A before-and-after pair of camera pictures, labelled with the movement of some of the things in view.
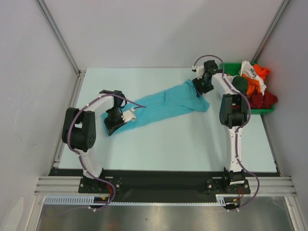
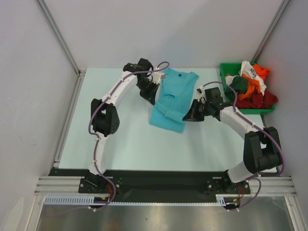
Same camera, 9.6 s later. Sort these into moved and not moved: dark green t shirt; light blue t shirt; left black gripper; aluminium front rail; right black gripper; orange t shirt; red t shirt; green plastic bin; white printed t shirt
Moved: light blue t shirt; left black gripper; right black gripper
Not moved: aluminium front rail; red t shirt; orange t shirt; green plastic bin; dark green t shirt; white printed t shirt
